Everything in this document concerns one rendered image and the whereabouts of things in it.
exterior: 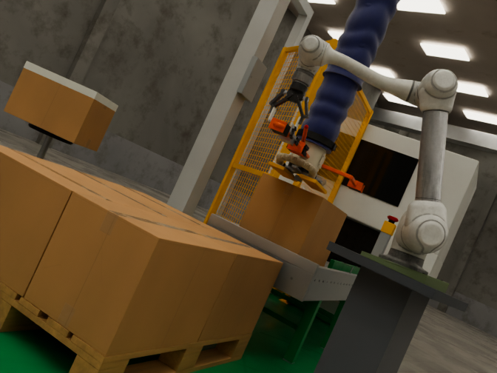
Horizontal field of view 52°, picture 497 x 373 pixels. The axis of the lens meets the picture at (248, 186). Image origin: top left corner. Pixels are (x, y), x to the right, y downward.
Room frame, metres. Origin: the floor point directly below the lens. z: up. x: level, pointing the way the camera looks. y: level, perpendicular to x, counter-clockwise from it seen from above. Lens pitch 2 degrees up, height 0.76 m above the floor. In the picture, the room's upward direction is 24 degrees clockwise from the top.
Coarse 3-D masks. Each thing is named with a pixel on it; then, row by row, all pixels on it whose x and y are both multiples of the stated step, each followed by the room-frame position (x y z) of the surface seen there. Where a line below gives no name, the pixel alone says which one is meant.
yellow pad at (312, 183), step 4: (300, 176) 2.68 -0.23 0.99; (304, 176) 2.68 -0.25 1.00; (308, 176) 2.70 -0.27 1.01; (316, 176) 2.75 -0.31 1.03; (304, 180) 2.73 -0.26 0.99; (308, 180) 2.67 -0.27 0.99; (312, 180) 2.66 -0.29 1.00; (316, 180) 2.66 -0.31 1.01; (308, 184) 2.86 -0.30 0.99; (312, 184) 2.77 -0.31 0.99; (316, 184) 2.69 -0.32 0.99; (320, 184) 2.76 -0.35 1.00; (312, 188) 2.97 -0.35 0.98; (316, 188) 2.88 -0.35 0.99; (320, 188) 2.79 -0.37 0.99; (324, 188) 2.87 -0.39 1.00; (324, 192) 2.93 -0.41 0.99
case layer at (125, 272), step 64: (0, 192) 1.88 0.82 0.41; (64, 192) 1.76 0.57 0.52; (128, 192) 2.62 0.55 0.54; (0, 256) 1.82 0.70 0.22; (64, 256) 1.71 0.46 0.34; (128, 256) 1.61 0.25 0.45; (192, 256) 1.80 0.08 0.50; (256, 256) 2.35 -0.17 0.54; (64, 320) 1.66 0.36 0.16; (128, 320) 1.61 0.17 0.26; (192, 320) 2.00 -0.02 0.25; (256, 320) 2.63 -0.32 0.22
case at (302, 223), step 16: (272, 176) 2.93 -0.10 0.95; (256, 192) 2.95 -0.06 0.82; (272, 192) 2.91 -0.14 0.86; (288, 192) 2.87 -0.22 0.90; (304, 192) 2.83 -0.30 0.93; (256, 208) 2.93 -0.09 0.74; (272, 208) 2.89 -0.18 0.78; (288, 208) 2.85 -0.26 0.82; (304, 208) 2.82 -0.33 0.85; (320, 208) 2.80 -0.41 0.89; (336, 208) 3.05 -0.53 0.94; (240, 224) 2.95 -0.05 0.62; (256, 224) 2.92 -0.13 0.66; (272, 224) 2.88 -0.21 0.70; (288, 224) 2.84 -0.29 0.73; (304, 224) 2.80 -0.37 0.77; (320, 224) 2.91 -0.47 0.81; (336, 224) 3.18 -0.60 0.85; (272, 240) 2.86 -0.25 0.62; (288, 240) 2.82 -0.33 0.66; (304, 240) 2.78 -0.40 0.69; (320, 240) 3.03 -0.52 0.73; (304, 256) 2.88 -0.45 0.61; (320, 256) 3.16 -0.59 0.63
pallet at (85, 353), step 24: (0, 288) 1.79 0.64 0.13; (0, 312) 1.77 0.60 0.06; (24, 312) 1.73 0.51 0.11; (72, 336) 1.63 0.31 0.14; (240, 336) 2.52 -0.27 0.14; (96, 360) 1.58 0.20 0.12; (120, 360) 1.66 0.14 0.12; (168, 360) 2.07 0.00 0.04; (192, 360) 2.14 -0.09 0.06; (216, 360) 2.39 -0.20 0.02
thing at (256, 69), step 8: (248, 64) 3.80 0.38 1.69; (256, 64) 3.80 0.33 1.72; (248, 72) 3.79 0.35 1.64; (256, 72) 3.84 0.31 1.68; (264, 72) 3.94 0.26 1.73; (248, 80) 3.79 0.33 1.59; (256, 80) 3.89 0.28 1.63; (240, 88) 3.79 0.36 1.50; (248, 88) 3.84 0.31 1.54; (256, 88) 3.93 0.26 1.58; (248, 96) 3.89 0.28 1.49
